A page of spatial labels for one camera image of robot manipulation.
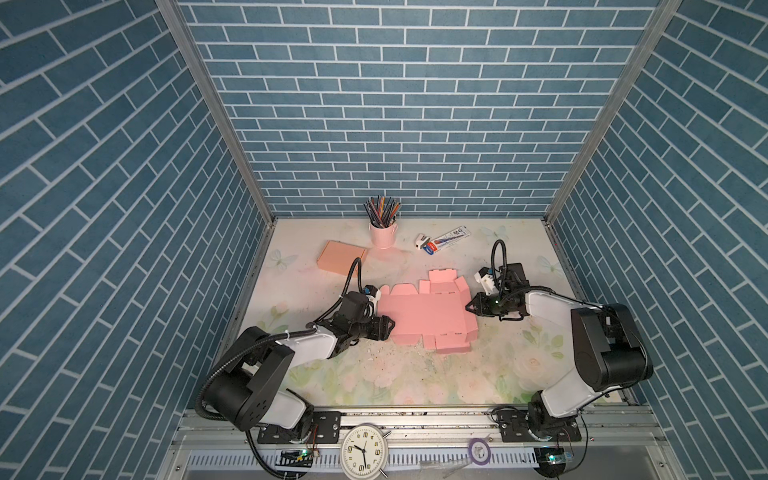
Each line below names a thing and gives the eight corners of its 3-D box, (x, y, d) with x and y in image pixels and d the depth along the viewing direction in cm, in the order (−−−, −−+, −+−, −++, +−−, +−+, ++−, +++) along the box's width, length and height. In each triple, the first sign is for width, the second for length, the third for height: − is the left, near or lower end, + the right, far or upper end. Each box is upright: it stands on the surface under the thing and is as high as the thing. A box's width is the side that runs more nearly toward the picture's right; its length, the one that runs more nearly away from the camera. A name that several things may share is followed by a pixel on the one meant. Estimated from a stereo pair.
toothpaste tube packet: (429, 256, 112) (429, 252, 110) (420, 246, 115) (420, 242, 114) (471, 235, 119) (472, 231, 118) (461, 225, 123) (462, 222, 121)
